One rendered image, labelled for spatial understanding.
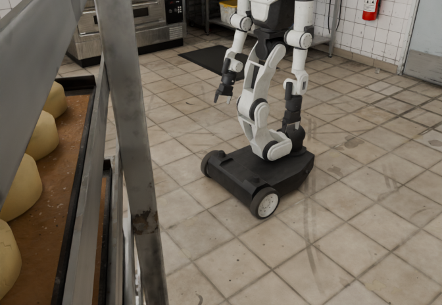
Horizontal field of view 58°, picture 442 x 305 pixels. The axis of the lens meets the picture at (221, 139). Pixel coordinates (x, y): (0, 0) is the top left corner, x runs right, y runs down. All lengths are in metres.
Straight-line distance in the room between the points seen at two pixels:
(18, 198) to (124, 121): 0.19
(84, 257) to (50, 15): 0.10
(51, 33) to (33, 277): 0.11
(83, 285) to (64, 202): 0.07
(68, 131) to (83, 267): 0.15
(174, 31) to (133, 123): 5.09
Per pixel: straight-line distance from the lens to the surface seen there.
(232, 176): 2.47
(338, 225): 2.49
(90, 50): 5.03
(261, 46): 2.26
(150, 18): 5.24
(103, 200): 0.38
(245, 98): 2.32
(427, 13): 4.66
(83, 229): 0.18
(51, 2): 0.18
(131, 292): 0.39
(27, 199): 0.24
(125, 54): 0.37
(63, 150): 0.29
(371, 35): 4.98
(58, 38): 0.18
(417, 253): 2.47
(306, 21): 2.07
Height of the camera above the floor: 1.63
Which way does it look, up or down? 30 degrees down
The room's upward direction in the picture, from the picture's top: 1 degrees counter-clockwise
